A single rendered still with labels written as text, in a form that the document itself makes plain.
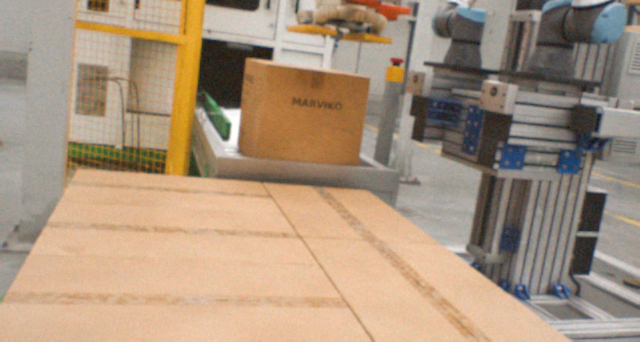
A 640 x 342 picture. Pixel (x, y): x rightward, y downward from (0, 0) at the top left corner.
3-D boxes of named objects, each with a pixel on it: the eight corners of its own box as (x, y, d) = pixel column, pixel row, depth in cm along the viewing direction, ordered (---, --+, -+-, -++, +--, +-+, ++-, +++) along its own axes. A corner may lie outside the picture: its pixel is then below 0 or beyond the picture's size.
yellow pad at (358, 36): (336, 39, 226) (338, 25, 225) (361, 42, 229) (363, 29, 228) (363, 39, 194) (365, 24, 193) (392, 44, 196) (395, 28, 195)
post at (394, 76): (356, 264, 304) (386, 65, 288) (368, 265, 306) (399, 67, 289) (360, 269, 298) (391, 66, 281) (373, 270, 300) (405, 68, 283)
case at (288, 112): (236, 144, 281) (246, 58, 274) (319, 152, 291) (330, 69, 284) (253, 172, 224) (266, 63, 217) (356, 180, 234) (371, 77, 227)
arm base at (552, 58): (551, 75, 206) (557, 46, 204) (585, 79, 192) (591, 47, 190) (514, 70, 200) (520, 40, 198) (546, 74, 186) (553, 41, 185)
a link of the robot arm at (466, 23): (462, 38, 232) (468, 2, 230) (443, 38, 244) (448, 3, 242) (488, 43, 236) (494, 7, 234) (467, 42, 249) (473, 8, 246)
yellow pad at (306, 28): (286, 31, 222) (288, 17, 221) (313, 35, 224) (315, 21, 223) (305, 31, 189) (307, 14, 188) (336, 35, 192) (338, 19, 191)
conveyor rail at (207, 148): (183, 121, 438) (186, 95, 435) (190, 122, 439) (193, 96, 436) (211, 209, 219) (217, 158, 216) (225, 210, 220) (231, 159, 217)
